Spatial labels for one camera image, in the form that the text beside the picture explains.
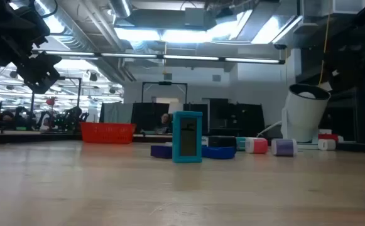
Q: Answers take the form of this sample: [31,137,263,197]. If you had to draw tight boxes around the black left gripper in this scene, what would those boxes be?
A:
[15,51,63,95]

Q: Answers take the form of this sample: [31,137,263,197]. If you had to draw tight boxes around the purple calculator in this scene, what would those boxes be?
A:
[150,144,173,159]

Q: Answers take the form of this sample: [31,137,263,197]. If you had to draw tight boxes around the teal calculator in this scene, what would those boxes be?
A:
[172,110,204,164]

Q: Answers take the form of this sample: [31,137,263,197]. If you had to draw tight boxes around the blue calculator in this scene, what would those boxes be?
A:
[200,144,237,160]

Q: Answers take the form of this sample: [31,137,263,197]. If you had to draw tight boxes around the pink power adapter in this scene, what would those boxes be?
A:
[244,137,269,154]

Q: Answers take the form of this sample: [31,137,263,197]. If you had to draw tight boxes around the purple power adapter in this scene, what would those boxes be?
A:
[271,138,298,157]

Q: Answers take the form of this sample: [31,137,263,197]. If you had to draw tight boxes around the background robot arms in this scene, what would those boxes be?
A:
[36,105,89,132]

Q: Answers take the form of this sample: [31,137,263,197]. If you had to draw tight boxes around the person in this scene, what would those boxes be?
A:
[0,110,16,123]
[155,112,173,135]

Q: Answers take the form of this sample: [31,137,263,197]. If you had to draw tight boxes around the grey partition panel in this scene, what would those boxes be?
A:
[99,102,134,124]

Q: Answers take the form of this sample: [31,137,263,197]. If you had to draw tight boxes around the red plastic basket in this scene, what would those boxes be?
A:
[80,121,137,145]

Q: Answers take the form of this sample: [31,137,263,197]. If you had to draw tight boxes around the long ceiling light strip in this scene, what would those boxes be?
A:
[33,49,286,65]

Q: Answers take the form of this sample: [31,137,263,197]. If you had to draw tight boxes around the white spotlight lamp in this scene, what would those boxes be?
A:
[280,83,332,150]

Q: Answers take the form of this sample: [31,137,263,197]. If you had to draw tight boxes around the red box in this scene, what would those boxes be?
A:
[318,134,339,142]

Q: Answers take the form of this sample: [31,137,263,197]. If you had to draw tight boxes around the black gantry frame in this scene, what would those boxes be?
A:
[141,80,188,104]
[30,76,83,116]

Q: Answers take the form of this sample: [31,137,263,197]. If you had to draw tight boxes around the silver ventilation duct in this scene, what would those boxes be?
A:
[108,0,133,19]

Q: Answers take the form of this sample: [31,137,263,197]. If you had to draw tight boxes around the white lamp cable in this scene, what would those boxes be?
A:
[256,121,284,138]

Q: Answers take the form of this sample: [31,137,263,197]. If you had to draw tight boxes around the yellow hanging cable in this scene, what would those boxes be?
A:
[318,14,331,86]

